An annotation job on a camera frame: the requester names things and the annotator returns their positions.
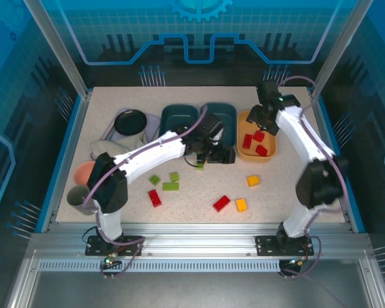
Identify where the blue table side rail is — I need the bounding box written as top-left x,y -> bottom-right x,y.
35,91 -> 92,234
307,88 -> 366,234

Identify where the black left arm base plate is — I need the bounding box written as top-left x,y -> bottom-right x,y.
85,234 -> 144,257

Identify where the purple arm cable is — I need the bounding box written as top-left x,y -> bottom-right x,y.
81,105 -> 209,280
277,75 -> 350,278

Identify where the aluminium front frame rail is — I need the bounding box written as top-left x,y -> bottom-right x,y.
28,223 -> 373,260

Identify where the grey cup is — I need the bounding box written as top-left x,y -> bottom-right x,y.
66,185 -> 99,216

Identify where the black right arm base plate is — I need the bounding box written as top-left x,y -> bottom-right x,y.
255,235 -> 314,257

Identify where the small LED circuit board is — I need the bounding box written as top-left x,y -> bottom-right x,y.
288,256 -> 309,269
104,253 -> 121,267

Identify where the lilac plastic tray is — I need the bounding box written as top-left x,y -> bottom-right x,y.
104,107 -> 161,142

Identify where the aluminium frame post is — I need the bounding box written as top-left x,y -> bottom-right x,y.
22,0 -> 92,99
309,0 -> 363,99

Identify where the pink bowl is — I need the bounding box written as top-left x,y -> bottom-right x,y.
74,161 -> 97,186

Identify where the black round plate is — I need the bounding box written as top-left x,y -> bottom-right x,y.
114,108 -> 148,135

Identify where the slotted grey cable duct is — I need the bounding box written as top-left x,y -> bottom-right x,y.
37,260 -> 282,273

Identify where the teal plastic container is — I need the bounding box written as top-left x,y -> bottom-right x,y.
199,101 -> 238,151
158,104 -> 200,142

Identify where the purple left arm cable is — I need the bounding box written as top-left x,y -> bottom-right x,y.
81,105 -> 209,280

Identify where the yellow plastic container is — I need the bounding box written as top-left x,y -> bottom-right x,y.
237,110 -> 278,163

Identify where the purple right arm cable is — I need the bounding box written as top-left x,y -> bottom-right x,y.
277,75 -> 350,278

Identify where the thin black camera cable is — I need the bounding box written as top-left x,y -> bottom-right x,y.
183,155 -> 202,168

